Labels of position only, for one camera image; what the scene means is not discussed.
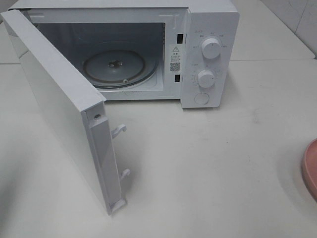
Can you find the pink round plate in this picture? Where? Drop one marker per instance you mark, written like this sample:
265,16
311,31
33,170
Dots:
309,168

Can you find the white microwave knob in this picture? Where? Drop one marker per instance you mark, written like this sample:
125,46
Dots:
206,79
211,47

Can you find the white round door button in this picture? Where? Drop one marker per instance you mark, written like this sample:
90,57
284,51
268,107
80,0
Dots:
202,98

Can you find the white microwave oven body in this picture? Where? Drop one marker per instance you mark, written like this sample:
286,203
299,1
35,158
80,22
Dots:
170,31

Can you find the glass microwave turntable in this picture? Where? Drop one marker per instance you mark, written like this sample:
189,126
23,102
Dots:
118,68

